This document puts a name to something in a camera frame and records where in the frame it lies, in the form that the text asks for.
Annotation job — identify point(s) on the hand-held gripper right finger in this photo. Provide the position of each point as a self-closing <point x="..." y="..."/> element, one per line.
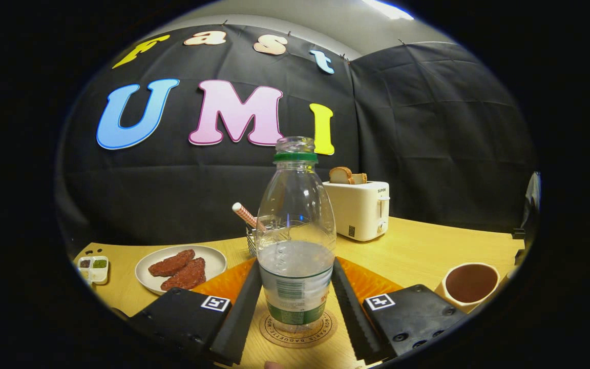
<point x="351" y="318"/>

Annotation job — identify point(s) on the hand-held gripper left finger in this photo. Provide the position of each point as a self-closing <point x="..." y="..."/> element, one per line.
<point x="238" y="323"/>

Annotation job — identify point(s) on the round cork coaster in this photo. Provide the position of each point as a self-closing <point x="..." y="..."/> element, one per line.
<point x="325" y="333"/>

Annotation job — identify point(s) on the clear plastic juice bottle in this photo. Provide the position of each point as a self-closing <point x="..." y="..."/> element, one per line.
<point x="295" y="287"/>

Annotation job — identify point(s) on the white round plate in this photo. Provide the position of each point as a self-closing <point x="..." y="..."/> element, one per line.
<point x="215" y="261"/>

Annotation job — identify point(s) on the brown meat patty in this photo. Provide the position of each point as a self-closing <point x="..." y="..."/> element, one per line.
<point x="171" y="264"/>
<point x="187" y="277"/>

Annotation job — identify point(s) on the wooden table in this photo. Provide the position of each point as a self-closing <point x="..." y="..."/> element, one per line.
<point x="418" y="251"/>

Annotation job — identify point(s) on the white toaster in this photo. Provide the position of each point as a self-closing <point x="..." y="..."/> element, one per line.
<point x="356" y="210"/>

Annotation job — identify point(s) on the toasted bread slice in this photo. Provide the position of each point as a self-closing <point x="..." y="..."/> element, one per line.
<point x="340" y="175"/>
<point x="360" y="179"/>

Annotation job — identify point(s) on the small white condiment tray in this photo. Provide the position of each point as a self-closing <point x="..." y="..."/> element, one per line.
<point x="95" y="269"/>

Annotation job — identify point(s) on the black backdrop cloth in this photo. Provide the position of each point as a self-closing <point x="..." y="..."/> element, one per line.
<point x="428" y="128"/>

